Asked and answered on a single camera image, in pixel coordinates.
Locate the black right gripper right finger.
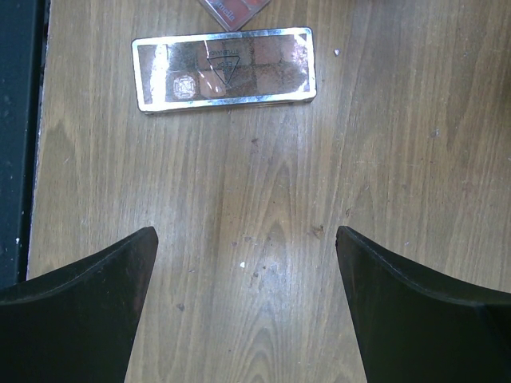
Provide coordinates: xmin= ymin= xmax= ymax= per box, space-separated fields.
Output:
xmin=335 ymin=226 xmax=510 ymax=382

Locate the brown eyeshadow palette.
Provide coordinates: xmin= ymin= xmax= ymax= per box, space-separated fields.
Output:
xmin=132 ymin=27 xmax=317 ymax=113

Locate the pink palette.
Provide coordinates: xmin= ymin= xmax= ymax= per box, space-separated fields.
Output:
xmin=199 ymin=0 xmax=270 ymax=32

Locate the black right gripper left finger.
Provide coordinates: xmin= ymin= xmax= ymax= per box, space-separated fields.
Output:
xmin=1 ymin=227 xmax=158 ymax=382

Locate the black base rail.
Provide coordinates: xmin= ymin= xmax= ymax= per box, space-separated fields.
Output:
xmin=1 ymin=1 xmax=49 ymax=288

